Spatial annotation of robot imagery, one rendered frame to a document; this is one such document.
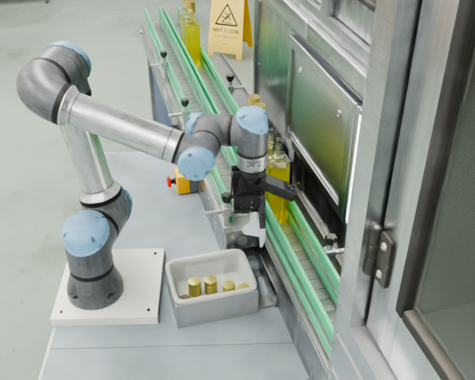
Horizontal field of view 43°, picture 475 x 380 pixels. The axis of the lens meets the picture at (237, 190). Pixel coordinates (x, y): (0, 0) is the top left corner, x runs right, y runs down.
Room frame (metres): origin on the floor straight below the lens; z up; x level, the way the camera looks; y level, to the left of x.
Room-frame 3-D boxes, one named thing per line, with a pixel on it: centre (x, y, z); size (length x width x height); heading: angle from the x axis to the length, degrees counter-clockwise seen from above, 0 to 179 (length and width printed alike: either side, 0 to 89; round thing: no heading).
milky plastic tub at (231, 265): (1.21, 0.07, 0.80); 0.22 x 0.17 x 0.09; 105
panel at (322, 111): (1.28, -0.28, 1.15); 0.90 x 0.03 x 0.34; 15
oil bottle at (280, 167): (1.41, -0.11, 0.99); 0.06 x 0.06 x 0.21; 15
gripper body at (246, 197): (1.27, -0.03, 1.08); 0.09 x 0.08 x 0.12; 97
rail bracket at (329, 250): (1.17, -0.25, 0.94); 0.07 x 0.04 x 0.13; 105
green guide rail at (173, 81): (2.22, 0.25, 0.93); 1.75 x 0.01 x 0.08; 15
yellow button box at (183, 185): (1.75, 0.18, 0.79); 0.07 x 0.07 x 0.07; 15
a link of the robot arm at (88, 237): (1.22, 0.39, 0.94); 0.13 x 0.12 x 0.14; 169
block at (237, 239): (1.35, -0.01, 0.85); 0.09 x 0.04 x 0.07; 105
